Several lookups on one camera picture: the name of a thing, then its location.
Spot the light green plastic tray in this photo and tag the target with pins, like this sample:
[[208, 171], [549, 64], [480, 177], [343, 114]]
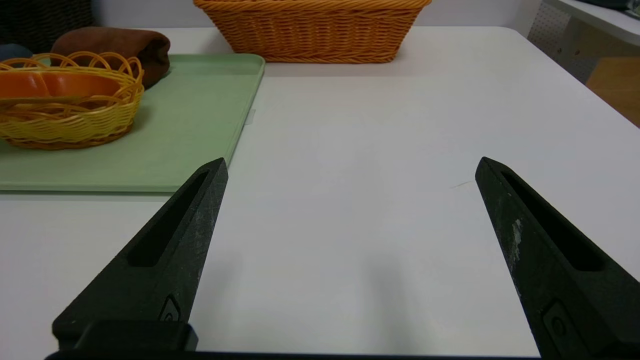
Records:
[[190, 125]]

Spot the white perforated panel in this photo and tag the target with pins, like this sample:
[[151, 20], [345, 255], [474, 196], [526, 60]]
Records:
[[555, 35]]

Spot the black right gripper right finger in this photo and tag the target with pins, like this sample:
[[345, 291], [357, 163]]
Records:
[[555, 280]]

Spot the large orange wicker basket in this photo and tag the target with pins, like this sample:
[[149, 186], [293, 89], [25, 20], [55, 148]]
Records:
[[310, 35]]

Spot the brown towel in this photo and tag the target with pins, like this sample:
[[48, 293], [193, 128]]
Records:
[[125, 45]]

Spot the white bread slice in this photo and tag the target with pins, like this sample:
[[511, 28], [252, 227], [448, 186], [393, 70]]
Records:
[[60, 86]]

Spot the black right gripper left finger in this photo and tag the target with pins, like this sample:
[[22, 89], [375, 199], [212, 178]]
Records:
[[150, 280]]

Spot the brown wood panel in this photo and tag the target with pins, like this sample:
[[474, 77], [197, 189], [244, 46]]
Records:
[[617, 85]]

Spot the white side table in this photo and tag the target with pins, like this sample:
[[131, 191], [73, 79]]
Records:
[[600, 17]]

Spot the dark brown wicker basket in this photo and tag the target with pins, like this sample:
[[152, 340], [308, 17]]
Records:
[[45, 17]]

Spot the small yellow wicker basket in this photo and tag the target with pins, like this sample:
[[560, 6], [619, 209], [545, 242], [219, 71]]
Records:
[[70, 120]]

